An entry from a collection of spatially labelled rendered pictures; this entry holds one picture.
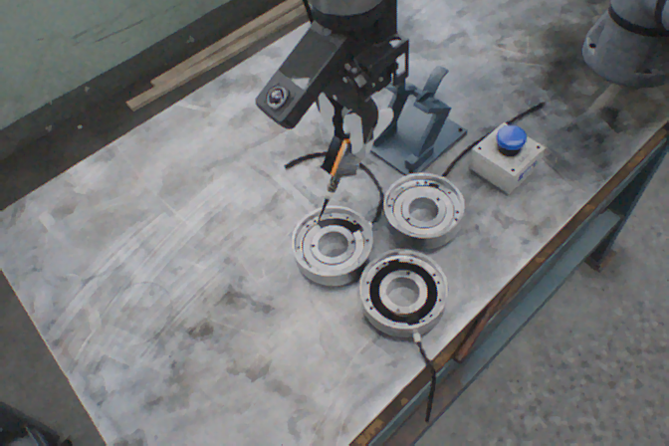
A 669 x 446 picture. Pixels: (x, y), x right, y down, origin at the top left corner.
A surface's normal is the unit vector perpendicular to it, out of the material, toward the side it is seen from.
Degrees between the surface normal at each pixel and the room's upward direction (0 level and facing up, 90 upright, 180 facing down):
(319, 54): 29
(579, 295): 0
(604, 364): 0
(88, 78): 90
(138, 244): 0
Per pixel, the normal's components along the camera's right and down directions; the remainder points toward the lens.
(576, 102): -0.08, -0.60
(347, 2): -0.04, 0.79
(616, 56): -0.70, 0.39
